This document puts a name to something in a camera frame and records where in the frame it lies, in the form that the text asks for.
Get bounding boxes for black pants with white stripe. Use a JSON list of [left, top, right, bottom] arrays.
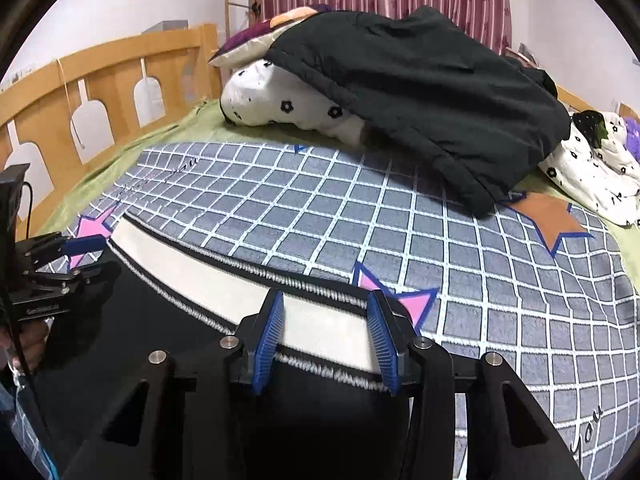
[[30, 207, 426, 480]]

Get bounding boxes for purple plush toy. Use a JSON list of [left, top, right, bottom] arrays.
[[622, 115, 640, 166]]

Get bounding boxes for dark green jacket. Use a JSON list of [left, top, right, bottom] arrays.
[[262, 5, 572, 218]]

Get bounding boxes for person's jeans leg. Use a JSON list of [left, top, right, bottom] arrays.
[[0, 377, 31, 441]]

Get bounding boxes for person's left hand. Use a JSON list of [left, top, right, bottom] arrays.
[[0, 320, 51, 377]]

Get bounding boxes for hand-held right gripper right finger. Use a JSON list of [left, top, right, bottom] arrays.
[[367, 290, 586, 480]]

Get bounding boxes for grey checked blanket with stars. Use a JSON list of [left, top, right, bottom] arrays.
[[10, 140, 640, 480]]

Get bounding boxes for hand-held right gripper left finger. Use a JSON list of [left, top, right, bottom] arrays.
[[62, 287, 286, 480]]

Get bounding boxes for grey printer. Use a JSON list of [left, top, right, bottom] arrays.
[[142, 20, 190, 36]]

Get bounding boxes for wooden coat rack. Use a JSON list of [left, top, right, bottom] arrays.
[[224, 0, 263, 41]]

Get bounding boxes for wooden bed frame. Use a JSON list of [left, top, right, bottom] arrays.
[[0, 24, 640, 241]]

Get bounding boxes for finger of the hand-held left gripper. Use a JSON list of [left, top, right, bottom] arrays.
[[17, 232, 109, 268], [22, 260, 122, 292]]

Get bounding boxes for dark green cloth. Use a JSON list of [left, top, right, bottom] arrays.
[[572, 110, 612, 147]]

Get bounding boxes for white floral quilt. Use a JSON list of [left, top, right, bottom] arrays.
[[220, 57, 640, 227]]

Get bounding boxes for purple patterned pillow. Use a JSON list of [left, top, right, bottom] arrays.
[[207, 4, 333, 68]]

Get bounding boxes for green bed sheet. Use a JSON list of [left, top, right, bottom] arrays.
[[42, 100, 640, 301]]

